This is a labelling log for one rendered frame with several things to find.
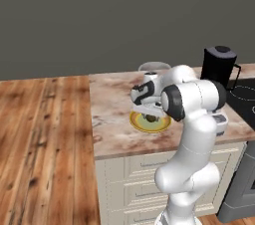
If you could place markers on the cream drawer front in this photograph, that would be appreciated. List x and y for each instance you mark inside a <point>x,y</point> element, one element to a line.
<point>142,187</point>
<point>142,211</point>
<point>149,171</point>

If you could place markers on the black hob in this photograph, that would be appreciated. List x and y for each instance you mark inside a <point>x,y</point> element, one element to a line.
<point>244,98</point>

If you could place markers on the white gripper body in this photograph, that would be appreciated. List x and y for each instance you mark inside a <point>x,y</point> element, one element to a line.
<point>149,110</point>

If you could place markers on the black blender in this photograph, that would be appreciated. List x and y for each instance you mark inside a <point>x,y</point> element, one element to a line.
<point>217,66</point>

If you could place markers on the yellow plate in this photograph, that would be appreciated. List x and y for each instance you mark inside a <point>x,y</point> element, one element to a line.
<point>139,123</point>

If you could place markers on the grey round bowl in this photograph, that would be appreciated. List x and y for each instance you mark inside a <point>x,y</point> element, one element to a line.
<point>154,66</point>

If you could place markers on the cream cupboard run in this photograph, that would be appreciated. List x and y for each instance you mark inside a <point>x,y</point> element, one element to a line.
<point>113,185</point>

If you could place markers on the brown kiwi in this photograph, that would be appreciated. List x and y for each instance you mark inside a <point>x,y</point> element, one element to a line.
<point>151,118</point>

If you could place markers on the grey oven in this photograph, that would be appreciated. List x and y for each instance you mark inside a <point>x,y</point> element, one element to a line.
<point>242,182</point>

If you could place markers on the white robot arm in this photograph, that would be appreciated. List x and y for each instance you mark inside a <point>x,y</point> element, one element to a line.
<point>196,142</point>

